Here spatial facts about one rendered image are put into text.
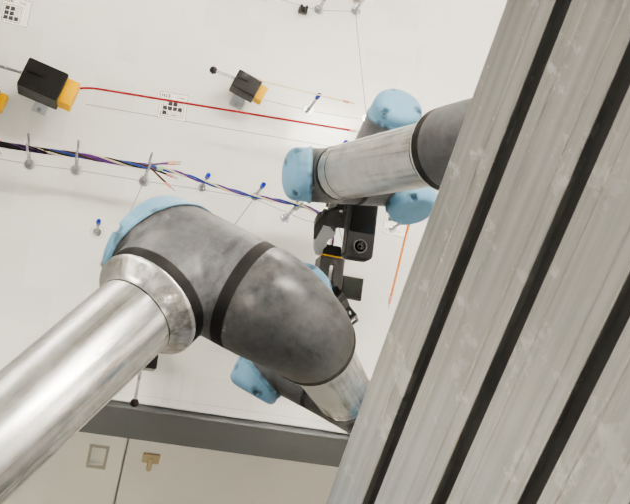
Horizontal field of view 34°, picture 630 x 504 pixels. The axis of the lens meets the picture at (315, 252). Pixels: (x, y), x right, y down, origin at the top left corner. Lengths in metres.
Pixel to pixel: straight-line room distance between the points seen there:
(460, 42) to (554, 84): 1.63
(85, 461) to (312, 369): 0.89
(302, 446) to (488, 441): 1.36
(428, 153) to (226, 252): 0.25
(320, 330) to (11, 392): 0.30
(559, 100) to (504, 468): 0.15
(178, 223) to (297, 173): 0.38
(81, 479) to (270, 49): 0.84
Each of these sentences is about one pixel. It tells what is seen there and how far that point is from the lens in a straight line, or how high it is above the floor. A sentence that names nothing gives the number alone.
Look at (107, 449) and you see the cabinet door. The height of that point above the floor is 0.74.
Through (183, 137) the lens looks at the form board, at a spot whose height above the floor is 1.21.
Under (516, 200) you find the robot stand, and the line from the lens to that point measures 0.43.
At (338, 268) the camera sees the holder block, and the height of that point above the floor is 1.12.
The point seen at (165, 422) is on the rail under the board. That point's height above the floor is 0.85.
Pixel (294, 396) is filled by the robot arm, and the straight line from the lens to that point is 1.41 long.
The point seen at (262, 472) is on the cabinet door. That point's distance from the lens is 1.90.
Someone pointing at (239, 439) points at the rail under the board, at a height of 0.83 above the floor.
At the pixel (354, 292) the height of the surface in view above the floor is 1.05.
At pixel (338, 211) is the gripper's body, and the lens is 1.66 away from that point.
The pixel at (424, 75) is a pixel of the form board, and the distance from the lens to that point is 2.00.
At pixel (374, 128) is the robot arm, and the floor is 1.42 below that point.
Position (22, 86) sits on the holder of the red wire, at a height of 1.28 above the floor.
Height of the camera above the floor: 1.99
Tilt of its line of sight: 29 degrees down
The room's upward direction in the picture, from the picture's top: 17 degrees clockwise
